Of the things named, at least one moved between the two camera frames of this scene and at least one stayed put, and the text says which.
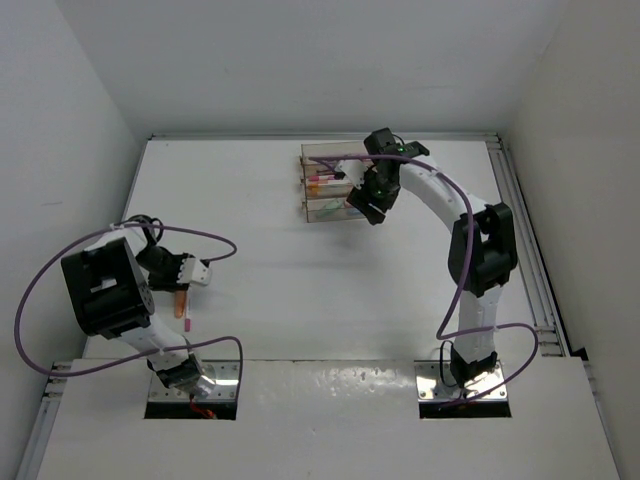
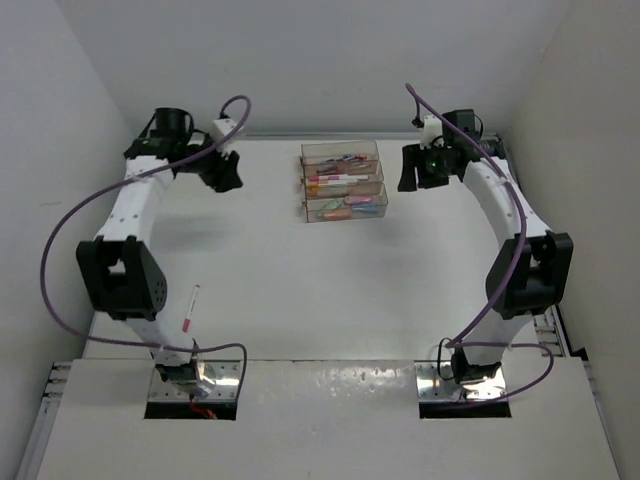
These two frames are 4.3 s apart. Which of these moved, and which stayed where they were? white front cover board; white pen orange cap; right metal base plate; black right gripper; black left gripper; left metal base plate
Moved: black right gripper; black left gripper
Stayed: white pen orange cap; left metal base plate; white front cover board; right metal base plate
